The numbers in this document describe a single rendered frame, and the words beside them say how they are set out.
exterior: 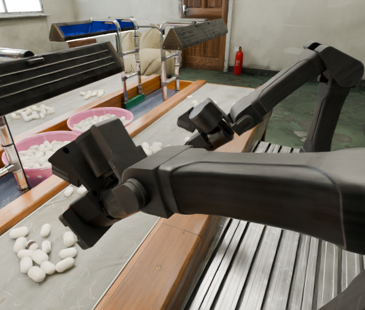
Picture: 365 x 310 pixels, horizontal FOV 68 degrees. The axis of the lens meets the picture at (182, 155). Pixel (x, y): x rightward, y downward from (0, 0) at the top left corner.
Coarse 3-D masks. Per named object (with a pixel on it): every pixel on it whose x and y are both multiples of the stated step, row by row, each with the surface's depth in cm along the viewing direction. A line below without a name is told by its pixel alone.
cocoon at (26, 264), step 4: (28, 256) 54; (24, 260) 52; (28, 260) 53; (20, 264) 52; (24, 264) 52; (28, 264) 52; (32, 264) 53; (20, 268) 52; (24, 268) 51; (28, 268) 52; (24, 272) 51
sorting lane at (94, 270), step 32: (192, 96) 148; (224, 96) 148; (160, 128) 111; (32, 224) 64; (128, 224) 64; (0, 256) 56; (96, 256) 56; (128, 256) 56; (0, 288) 50; (32, 288) 50; (64, 288) 50; (96, 288) 50
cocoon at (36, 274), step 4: (32, 268) 51; (36, 268) 51; (40, 268) 52; (28, 272) 50; (32, 272) 50; (36, 272) 50; (40, 272) 50; (44, 272) 51; (32, 276) 50; (36, 276) 50; (40, 276) 50; (44, 276) 50; (36, 280) 50; (40, 280) 50
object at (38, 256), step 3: (33, 252) 54; (36, 252) 54; (39, 252) 54; (42, 252) 54; (33, 255) 54; (36, 255) 53; (39, 255) 53; (42, 255) 53; (45, 255) 54; (33, 258) 54; (36, 258) 53; (39, 258) 53; (42, 258) 53; (45, 258) 53; (48, 258) 54; (36, 261) 53; (39, 261) 53; (42, 261) 53
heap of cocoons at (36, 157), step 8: (48, 144) 98; (56, 144) 100; (64, 144) 100; (24, 152) 93; (32, 152) 94; (40, 152) 93; (48, 152) 93; (24, 160) 89; (32, 160) 88; (40, 160) 88; (40, 176) 82
